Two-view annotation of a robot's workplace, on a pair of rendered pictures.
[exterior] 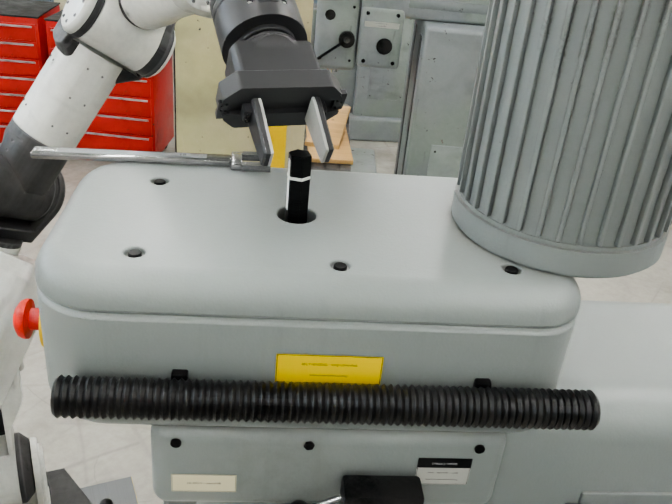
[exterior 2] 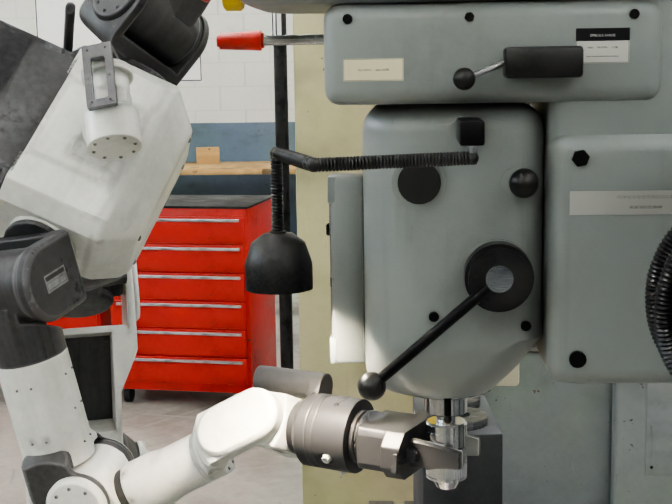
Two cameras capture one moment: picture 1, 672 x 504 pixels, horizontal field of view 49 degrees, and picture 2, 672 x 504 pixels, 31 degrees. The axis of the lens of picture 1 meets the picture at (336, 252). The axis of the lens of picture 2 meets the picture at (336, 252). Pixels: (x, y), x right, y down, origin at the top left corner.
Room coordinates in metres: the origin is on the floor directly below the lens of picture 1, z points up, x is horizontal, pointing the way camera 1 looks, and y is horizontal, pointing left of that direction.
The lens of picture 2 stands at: (-0.72, -0.07, 1.67)
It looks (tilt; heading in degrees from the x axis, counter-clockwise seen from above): 9 degrees down; 10
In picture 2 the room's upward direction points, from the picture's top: 1 degrees counter-clockwise
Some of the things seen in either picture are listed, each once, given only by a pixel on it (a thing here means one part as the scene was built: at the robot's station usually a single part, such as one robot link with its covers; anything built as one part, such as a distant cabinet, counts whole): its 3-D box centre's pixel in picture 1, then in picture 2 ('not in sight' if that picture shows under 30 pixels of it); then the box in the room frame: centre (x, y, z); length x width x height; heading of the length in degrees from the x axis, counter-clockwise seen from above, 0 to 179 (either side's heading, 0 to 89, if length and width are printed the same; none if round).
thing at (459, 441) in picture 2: not in sight; (446, 452); (0.63, 0.04, 1.23); 0.05 x 0.05 x 0.06
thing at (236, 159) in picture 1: (153, 156); not in sight; (0.72, 0.20, 1.89); 0.24 x 0.04 x 0.01; 99
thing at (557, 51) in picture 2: (354, 498); (516, 68); (0.50, -0.04, 1.66); 0.12 x 0.04 x 0.04; 96
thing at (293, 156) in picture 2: not in sight; (295, 159); (0.45, 0.17, 1.58); 0.17 x 0.01 x 0.01; 24
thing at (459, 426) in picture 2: not in sight; (446, 424); (0.63, 0.04, 1.26); 0.05 x 0.05 x 0.01
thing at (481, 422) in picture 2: not in sight; (455, 466); (1.15, 0.07, 1.04); 0.22 x 0.12 x 0.20; 10
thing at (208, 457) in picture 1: (323, 390); (485, 53); (0.63, 0.00, 1.68); 0.34 x 0.24 x 0.10; 96
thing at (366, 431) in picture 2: not in sight; (374, 440); (0.66, 0.13, 1.23); 0.13 x 0.12 x 0.10; 162
